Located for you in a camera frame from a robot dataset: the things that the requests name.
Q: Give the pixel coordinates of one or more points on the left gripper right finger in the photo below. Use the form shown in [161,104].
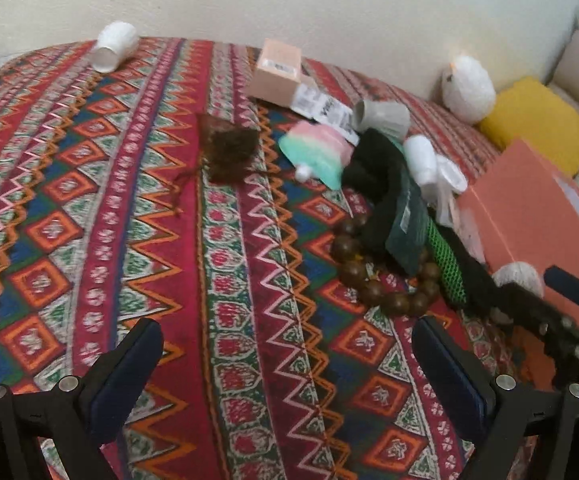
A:
[497,414]

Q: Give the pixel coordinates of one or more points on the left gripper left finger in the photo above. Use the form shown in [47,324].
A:
[79,414]

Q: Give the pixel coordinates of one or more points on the white small bottle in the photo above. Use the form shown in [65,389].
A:
[421,159]

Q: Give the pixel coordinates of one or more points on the grey ribbed cup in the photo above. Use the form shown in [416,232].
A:
[389,117]

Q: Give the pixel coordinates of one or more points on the brown fringed pouch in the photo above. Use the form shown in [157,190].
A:
[227,151]

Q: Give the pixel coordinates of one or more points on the pink cardboard box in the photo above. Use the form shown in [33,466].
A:
[277,73]

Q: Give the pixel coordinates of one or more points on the black green gloved hand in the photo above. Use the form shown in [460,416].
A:
[375,171]

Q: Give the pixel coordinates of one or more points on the white yarn ball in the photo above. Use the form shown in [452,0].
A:
[521,273]

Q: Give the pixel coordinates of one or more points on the salmon pink storage box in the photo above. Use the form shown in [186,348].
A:
[526,210]

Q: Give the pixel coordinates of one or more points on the clear bag with biscuit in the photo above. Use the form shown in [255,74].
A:
[447,212]

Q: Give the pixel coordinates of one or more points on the yellow cushion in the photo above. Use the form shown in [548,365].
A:
[530,111]

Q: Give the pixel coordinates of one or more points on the patterned red bedspread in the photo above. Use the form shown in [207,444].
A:
[271,368]

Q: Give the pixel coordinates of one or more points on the white fluffy chick toy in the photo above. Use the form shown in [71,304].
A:
[467,90]

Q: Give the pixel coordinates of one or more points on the white label paper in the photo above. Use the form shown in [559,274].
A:
[313,104]

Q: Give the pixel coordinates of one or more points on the white ribbed paper cup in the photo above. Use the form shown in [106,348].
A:
[116,43]

